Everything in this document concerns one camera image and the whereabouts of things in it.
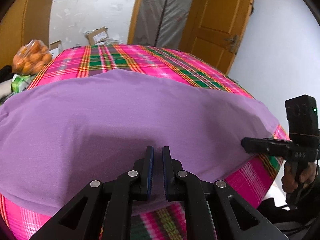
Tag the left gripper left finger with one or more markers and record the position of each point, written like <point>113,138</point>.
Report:
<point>102,210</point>

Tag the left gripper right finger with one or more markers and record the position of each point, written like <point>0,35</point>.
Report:
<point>213,210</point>

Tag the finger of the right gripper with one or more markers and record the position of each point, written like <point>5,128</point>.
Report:
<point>268,146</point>

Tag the purple fleece garment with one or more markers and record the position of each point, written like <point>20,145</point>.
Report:
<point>57,138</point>

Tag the black sleeve right forearm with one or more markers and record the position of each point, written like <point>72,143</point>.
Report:
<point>301,222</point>

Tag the pink plaid bed sheet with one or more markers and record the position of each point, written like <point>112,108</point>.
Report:
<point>251,181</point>

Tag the wooden door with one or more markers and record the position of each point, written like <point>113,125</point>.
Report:
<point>214,30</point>

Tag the green tissue pack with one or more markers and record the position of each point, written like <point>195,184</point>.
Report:
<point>20,82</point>

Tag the black clothing pile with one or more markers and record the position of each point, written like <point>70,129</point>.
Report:
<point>6,73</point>

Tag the bag of oranges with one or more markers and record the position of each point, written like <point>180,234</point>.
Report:
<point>31,58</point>

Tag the cardboard box with label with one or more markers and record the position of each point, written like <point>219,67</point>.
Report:
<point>96,36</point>

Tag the white product box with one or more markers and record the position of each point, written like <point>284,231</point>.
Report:
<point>55,48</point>

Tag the wooden wardrobe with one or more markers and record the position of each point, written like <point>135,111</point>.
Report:
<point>24,21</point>

